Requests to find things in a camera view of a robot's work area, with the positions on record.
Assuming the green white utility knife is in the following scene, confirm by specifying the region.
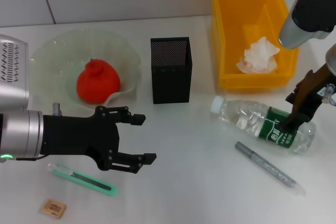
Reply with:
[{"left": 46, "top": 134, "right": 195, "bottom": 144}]
[{"left": 47, "top": 163, "right": 118, "bottom": 197}]

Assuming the yellow plastic bin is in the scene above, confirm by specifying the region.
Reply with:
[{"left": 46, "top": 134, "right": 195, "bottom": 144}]
[{"left": 209, "top": 0, "right": 300, "bottom": 90}]

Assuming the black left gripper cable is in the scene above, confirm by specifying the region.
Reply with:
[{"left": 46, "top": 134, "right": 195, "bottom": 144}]
[{"left": 14, "top": 154, "right": 47, "bottom": 161}]

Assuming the grey glitter pen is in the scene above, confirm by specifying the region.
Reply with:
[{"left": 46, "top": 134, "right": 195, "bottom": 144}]
[{"left": 235, "top": 141, "right": 307, "bottom": 196}]

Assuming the translucent green fruit plate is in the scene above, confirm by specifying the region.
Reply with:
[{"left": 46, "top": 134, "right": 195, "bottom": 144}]
[{"left": 28, "top": 28, "right": 142, "bottom": 105}]

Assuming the black mesh pen holder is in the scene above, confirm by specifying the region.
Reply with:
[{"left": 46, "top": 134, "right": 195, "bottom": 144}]
[{"left": 150, "top": 36, "right": 193, "bottom": 104}]

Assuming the clear green label water bottle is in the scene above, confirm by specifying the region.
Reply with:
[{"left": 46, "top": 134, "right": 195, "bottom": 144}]
[{"left": 211, "top": 95, "right": 317, "bottom": 155}]

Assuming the red orange fruit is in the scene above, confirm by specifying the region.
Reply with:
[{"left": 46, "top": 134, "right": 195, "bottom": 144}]
[{"left": 76, "top": 58, "right": 121, "bottom": 104}]

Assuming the white paper ball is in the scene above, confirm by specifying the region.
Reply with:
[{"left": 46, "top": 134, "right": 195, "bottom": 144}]
[{"left": 236, "top": 36, "right": 281, "bottom": 74}]

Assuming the silver right wrist connector plug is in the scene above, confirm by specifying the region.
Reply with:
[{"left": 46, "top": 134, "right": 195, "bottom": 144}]
[{"left": 321, "top": 83, "right": 336, "bottom": 105}]

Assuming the tan eraser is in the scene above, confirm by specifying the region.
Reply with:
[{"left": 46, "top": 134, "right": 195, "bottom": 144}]
[{"left": 41, "top": 198, "right": 67, "bottom": 220}]

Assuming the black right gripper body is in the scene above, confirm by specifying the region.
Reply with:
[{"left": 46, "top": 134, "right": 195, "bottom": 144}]
[{"left": 290, "top": 62, "right": 333, "bottom": 124}]

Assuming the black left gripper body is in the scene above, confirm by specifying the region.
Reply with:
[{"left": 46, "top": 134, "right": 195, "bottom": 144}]
[{"left": 40, "top": 105, "right": 121, "bottom": 172}]

